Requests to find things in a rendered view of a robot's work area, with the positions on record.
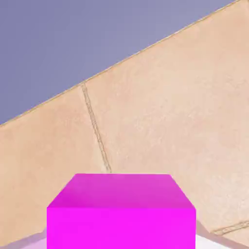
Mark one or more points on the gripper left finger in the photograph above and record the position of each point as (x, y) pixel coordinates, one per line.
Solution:
(33, 243)

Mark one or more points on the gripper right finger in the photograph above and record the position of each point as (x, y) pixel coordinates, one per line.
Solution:
(206, 242)

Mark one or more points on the small magenta cube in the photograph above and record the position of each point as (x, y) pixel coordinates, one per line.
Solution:
(120, 217)

